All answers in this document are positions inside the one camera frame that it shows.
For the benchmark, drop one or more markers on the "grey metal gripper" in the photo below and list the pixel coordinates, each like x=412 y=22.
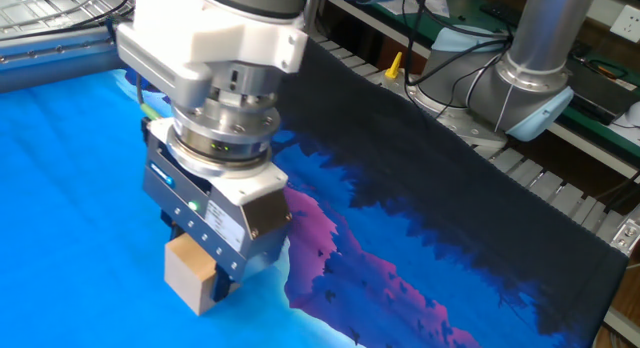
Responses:
x=265 y=218

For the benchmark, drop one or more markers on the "light wooden cube block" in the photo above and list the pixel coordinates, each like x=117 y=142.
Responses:
x=187 y=278

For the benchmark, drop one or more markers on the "blue purple landscape printed cloth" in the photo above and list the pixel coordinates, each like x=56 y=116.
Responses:
x=400 y=228

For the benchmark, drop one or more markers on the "yellow plastic clip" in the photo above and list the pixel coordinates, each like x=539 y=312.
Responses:
x=395 y=65

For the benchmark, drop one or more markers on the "white paper sheets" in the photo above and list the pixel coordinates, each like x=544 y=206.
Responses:
x=435 y=3

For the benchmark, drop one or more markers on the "green topped workbench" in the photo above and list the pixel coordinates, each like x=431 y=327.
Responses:
x=605 y=133

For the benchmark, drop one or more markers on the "black flat device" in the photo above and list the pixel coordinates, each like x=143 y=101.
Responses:
x=600 y=95

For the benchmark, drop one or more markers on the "white computer mouse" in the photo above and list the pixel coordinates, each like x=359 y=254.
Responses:
x=634 y=114

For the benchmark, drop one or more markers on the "aluminium frame rail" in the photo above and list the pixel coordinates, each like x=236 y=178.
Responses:
x=55 y=55

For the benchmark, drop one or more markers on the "aluminium upright post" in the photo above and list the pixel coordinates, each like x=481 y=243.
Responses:
x=311 y=18

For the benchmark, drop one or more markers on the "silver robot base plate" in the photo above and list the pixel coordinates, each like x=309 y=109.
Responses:
x=460 y=128

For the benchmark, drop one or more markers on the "metal corner bracket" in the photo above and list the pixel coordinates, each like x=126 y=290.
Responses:
x=627 y=235

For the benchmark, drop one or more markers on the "white wall socket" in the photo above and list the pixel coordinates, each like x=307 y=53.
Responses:
x=627 y=23

